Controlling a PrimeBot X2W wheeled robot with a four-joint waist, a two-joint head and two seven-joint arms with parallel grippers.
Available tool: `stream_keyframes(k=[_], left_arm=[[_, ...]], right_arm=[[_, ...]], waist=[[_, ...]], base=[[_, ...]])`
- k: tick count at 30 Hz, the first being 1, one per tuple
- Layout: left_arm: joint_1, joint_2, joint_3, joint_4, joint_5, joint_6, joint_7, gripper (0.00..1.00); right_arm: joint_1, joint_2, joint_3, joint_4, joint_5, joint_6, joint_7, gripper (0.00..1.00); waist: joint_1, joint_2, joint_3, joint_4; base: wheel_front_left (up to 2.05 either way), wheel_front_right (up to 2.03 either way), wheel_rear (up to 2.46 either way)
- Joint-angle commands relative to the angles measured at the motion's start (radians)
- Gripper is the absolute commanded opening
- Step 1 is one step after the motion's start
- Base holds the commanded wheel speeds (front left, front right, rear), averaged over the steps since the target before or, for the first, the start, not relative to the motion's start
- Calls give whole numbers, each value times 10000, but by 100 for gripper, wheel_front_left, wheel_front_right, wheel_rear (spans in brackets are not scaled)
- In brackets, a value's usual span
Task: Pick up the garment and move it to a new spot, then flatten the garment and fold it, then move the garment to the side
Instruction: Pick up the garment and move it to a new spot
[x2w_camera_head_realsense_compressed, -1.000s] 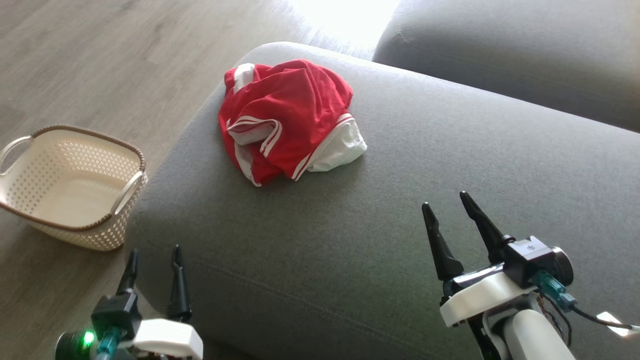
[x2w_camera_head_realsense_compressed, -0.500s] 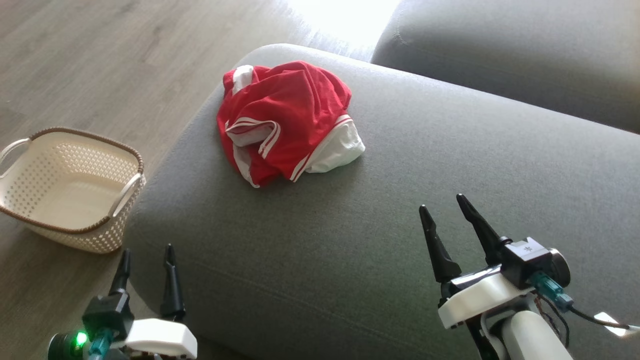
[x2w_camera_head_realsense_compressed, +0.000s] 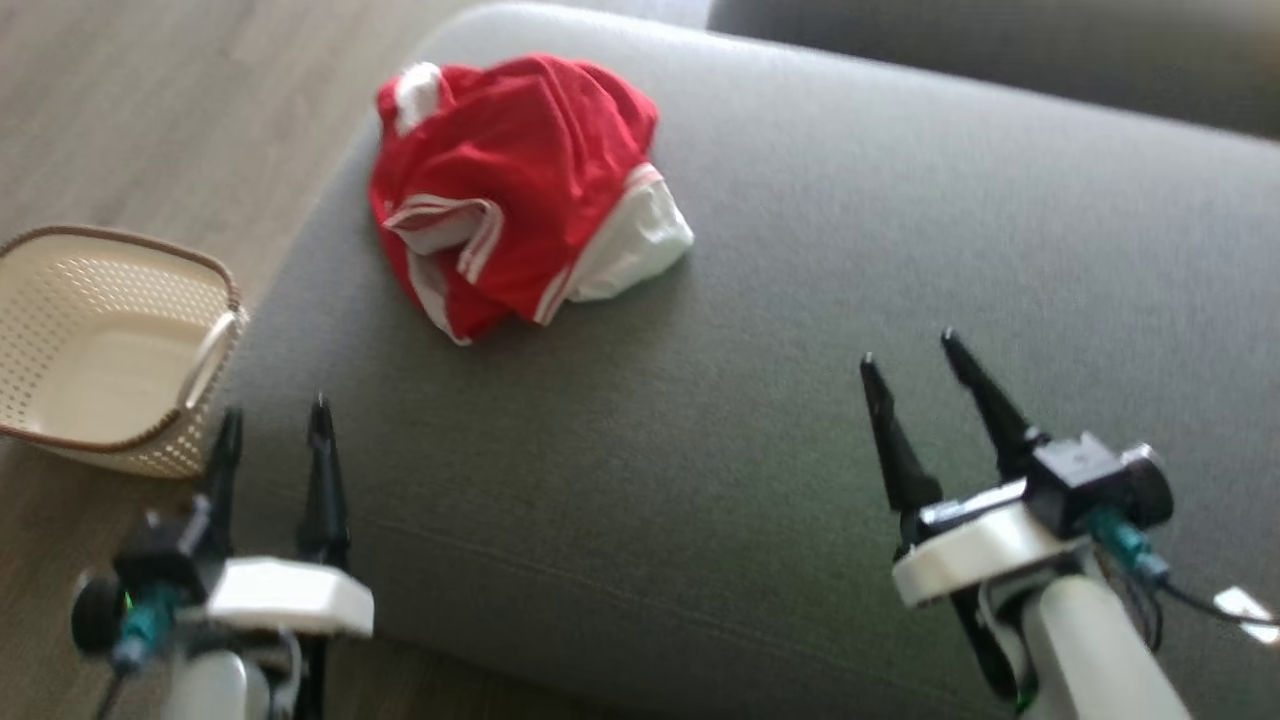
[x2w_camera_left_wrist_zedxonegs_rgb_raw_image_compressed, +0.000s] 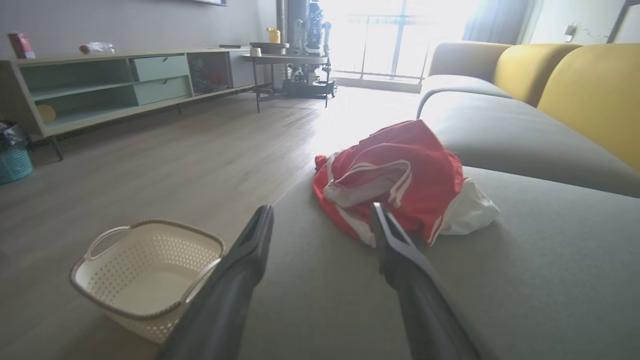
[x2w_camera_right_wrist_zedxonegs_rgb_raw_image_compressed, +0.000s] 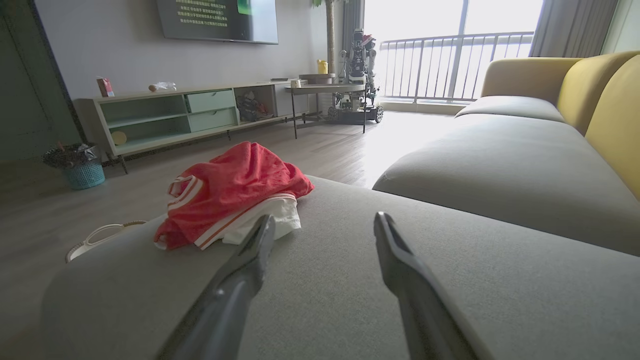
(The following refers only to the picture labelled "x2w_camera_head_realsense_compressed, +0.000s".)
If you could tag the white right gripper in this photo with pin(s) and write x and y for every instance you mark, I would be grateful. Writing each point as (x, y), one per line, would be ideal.
(980, 555)

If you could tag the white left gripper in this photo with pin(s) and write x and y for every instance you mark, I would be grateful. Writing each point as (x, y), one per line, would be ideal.
(290, 595)

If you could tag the red jersey with white sleeves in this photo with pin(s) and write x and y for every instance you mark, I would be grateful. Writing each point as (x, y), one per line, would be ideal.
(480, 290)

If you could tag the red Bulls 23 shorts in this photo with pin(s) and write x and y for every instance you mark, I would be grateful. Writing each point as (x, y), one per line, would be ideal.
(520, 110)

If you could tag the large grey sofa seat cushion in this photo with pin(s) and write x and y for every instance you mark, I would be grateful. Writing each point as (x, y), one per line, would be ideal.
(750, 400)

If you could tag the cream perforated laundry basket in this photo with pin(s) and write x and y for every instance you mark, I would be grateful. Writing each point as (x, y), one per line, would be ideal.
(100, 330)

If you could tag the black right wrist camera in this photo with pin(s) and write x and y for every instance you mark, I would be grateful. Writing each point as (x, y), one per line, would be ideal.
(1080, 470)

